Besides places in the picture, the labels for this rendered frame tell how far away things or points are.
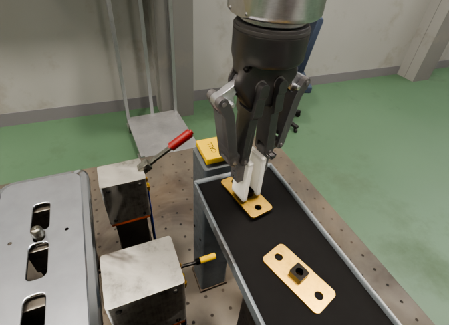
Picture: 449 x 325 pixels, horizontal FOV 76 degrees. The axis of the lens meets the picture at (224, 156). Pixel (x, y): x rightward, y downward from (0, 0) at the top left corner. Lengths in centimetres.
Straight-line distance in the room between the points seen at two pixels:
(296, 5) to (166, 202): 87
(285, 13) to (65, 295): 51
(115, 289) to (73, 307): 14
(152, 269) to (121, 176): 26
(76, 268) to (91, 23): 228
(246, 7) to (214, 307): 73
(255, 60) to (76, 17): 244
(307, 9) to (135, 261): 36
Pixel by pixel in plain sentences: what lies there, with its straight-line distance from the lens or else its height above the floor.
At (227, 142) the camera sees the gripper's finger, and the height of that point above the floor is 129.
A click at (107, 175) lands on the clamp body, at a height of 106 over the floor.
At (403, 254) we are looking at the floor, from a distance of 212.
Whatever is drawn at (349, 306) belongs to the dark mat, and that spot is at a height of 116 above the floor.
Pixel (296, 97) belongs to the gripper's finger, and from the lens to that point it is 36.
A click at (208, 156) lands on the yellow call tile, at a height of 116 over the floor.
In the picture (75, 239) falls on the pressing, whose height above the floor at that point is 100.
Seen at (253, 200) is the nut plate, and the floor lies 117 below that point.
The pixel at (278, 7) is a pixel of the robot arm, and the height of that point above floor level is 143.
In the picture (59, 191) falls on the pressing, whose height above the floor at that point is 100.
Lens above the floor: 148
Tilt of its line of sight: 39 degrees down
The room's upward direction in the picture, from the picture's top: 5 degrees clockwise
